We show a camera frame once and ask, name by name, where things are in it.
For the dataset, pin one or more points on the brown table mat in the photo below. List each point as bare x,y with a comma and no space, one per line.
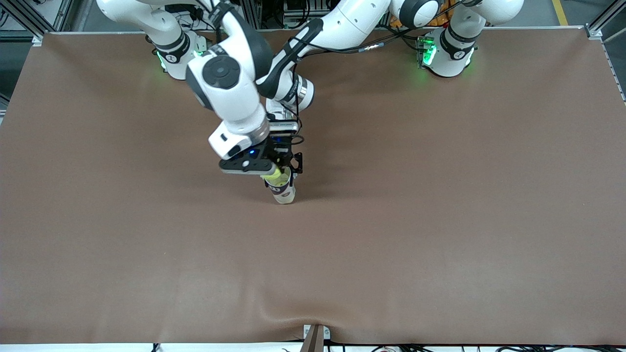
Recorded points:
440,220

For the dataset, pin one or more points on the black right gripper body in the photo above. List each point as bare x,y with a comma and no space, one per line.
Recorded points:
270,150

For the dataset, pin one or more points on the brown wooden bar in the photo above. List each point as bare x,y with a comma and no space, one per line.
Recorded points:
313,342

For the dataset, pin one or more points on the tennis ball Wilson print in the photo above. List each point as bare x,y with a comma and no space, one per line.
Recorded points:
273,173

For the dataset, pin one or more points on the metal clamp bracket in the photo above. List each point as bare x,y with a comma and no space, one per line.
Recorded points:
325,332

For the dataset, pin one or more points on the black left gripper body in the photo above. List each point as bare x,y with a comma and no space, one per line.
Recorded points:
282,142

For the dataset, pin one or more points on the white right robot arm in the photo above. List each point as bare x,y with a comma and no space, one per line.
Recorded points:
230,98

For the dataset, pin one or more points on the blue white Wilson ball can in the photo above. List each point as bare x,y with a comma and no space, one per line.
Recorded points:
284,194

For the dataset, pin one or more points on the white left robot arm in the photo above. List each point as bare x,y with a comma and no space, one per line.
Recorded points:
342,19

